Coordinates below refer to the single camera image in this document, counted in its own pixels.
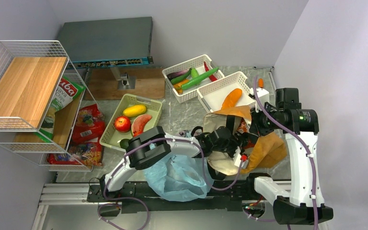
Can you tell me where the red snack packet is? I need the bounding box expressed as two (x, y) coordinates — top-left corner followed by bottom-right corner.
(71, 104), (105, 144)

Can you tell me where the red toy chili pepper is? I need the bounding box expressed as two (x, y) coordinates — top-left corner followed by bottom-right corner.
(203, 62), (219, 83)

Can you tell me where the white basket with vegetables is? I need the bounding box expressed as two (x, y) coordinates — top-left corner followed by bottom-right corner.
(162, 54), (218, 103)

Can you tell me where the purple toy eggplant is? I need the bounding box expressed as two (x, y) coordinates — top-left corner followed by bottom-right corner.
(167, 69), (188, 81)

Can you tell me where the yellow toy lemon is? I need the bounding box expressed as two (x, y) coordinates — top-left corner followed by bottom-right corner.
(123, 104), (147, 117)

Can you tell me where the orange toy carrot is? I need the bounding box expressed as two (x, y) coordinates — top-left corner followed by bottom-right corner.
(221, 88), (242, 109)

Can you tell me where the green toy cucumber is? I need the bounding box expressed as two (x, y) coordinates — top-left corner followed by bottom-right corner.
(191, 68), (199, 79)

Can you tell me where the white wire shelf rack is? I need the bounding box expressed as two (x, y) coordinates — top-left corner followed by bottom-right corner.
(0, 40), (93, 172)

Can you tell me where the orange handled screwdriver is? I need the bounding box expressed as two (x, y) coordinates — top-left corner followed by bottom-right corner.
(258, 78), (264, 88)

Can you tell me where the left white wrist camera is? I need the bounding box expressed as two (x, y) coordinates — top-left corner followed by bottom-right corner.
(233, 147), (249, 170)

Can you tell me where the green toy vegetable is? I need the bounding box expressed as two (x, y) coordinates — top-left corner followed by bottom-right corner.
(171, 68), (193, 86)

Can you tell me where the grey metal camera stand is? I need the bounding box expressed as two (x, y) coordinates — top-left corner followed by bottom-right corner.
(110, 67), (137, 90)

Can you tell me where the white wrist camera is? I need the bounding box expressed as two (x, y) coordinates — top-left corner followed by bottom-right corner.
(233, 147), (249, 170)
(250, 87), (270, 104)

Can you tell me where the yellow canvas tote bag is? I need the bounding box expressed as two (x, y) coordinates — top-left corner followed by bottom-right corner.
(202, 105), (287, 180)

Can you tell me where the dark green toy avocado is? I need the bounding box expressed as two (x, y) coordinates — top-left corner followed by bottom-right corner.
(119, 138), (129, 150)

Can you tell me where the orange toy ginger root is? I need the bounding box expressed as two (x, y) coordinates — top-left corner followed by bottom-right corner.
(173, 79), (190, 95)

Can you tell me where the toy watermelon slice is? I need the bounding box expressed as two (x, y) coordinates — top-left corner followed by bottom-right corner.
(131, 114), (152, 137)

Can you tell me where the red toy apple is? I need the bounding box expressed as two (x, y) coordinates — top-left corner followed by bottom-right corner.
(114, 115), (131, 133)

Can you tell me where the grey network switch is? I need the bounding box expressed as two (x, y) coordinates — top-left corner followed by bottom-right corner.
(57, 17), (153, 69)

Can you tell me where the blue printed plastic grocery bag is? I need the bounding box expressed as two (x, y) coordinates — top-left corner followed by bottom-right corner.
(143, 154), (214, 202)

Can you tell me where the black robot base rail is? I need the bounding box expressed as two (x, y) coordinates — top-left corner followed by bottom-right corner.
(87, 179), (261, 214)

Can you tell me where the green cassava chips bag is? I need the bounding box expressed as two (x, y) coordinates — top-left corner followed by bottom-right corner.
(35, 77), (86, 142)

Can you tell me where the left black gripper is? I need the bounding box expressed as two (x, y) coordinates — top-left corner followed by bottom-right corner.
(212, 132), (250, 159)

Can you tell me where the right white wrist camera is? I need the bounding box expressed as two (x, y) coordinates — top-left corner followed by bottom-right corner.
(250, 87), (270, 104)

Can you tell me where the empty white plastic basket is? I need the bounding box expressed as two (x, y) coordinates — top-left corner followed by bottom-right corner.
(196, 71), (255, 113)

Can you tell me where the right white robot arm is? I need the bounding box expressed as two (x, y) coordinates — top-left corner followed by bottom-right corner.
(245, 87), (334, 229)

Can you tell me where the long green toy pepper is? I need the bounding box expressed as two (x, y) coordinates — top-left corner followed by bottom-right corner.
(183, 67), (219, 89)

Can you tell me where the light green plastic basket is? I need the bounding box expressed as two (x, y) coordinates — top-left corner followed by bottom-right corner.
(100, 93), (162, 151)

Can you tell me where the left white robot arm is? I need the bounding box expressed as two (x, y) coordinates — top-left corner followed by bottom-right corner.
(99, 126), (247, 201)

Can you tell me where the orange snack packet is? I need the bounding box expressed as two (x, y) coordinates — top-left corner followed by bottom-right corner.
(237, 119), (250, 149)

